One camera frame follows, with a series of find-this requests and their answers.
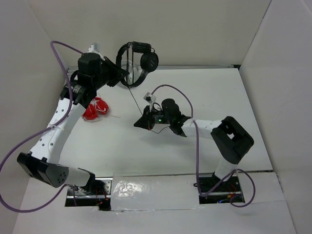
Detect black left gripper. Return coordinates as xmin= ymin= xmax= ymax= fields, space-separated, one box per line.
xmin=93 ymin=56 xmax=129 ymax=90

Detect glossy white taped panel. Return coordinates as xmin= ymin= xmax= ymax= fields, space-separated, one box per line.
xmin=111 ymin=175 xmax=200 ymax=211

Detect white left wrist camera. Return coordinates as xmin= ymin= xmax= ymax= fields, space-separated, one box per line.
xmin=87 ymin=42 xmax=101 ymax=56

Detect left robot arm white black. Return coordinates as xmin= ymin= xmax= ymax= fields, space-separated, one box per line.
xmin=17 ymin=53 xmax=129 ymax=195

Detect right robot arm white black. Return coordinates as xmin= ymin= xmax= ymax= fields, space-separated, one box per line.
xmin=134 ymin=98 xmax=254 ymax=191

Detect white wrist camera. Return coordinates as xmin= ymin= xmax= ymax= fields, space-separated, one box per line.
xmin=143 ymin=92 xmax=156 ymax=111
xmin=87 ymin=42 xmax=101 ymax=56

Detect red headphones white cable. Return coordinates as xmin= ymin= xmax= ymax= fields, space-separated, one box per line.
xmin=81 ymin=97 xmax=120 ymax=121

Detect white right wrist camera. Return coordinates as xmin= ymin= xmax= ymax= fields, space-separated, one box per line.
xmin=143 ymin=92 xmax=156 ymax=111

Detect black wired headphones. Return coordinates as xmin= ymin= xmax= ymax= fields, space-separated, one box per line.
xmin=116 ymin=41 xmax=162 ymax=117

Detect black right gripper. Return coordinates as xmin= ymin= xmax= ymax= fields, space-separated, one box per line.
xmin=134 ymin=104 xmax=173 ymax=130

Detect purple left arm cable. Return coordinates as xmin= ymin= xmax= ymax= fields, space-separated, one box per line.
xmin=0 ymin=40 xmax=85 ymax=213

